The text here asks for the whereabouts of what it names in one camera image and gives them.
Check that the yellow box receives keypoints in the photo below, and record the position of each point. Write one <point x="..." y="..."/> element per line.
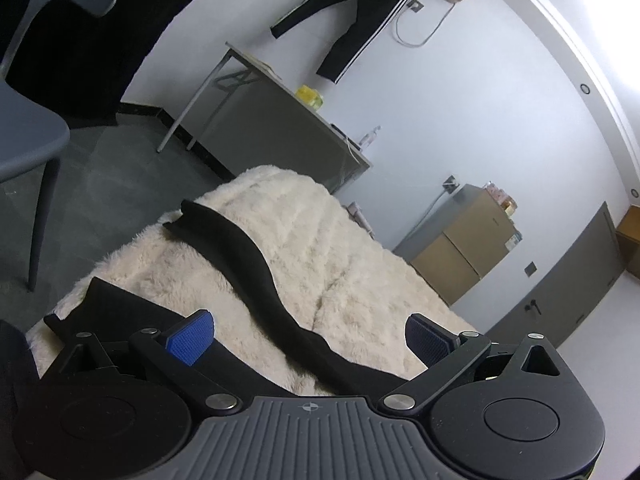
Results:
<point x="309" y="96"/>

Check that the recessed ceiling light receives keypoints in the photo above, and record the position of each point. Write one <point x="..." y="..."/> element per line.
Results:
<point x="584" y="88"/>
<point x="634" y="192"/>

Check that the grey folding table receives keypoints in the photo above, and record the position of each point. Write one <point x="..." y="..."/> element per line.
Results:
<point x="270" y="110"/>

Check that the black phone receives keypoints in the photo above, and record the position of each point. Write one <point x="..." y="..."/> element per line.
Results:
<point x="340" y="129"/>

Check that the cream fluffy blanket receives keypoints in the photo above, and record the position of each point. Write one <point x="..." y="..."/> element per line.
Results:
<point x="325" y="260"/>

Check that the gold fridge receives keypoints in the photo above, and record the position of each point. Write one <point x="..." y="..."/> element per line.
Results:
<point x="465" y="245"/>

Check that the black and blue garment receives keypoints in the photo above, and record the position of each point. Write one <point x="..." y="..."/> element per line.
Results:
<point x="250" y="270"/>

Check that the black white-striped track pants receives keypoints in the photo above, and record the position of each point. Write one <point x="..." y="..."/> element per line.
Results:
<point x="360" y="15"/>

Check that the white hair dryer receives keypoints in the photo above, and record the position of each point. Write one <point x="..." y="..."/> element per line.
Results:
<point x="359" y="217"/>

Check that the person's dark clothing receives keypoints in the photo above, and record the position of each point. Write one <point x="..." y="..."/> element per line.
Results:
<point x="15" y="400"/>

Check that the fridge sticker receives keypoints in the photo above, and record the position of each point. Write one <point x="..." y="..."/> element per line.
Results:
<point x="512" y="241"/>

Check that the grey door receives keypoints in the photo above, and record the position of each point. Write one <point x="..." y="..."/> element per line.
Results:
<point x="565" y="280"/>

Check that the wooden cabinet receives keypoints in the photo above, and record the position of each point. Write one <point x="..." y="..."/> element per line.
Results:
<point x="630" y="235"/>

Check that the dark wall switch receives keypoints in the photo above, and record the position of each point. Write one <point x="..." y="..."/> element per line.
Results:
<point x="531" y="269"/>

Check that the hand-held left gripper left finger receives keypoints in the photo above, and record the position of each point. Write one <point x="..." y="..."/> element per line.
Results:
<point x="192" y="337"/>

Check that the grey plastic chair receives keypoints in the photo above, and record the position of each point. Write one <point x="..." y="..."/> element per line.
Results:
<point x="25" y="125"/>

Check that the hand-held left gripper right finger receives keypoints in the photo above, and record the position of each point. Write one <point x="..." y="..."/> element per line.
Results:
<point x="430" y="342"/>

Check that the pile of snack packets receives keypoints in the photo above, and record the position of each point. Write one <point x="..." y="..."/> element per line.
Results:
<point x="501" y="199"/>

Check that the wall socket with plug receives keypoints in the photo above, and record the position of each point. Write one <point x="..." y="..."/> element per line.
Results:
<point x="450" y="183"/>

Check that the clear plastic bottle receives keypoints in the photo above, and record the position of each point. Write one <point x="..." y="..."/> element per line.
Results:
<point x="371" y="137"/>

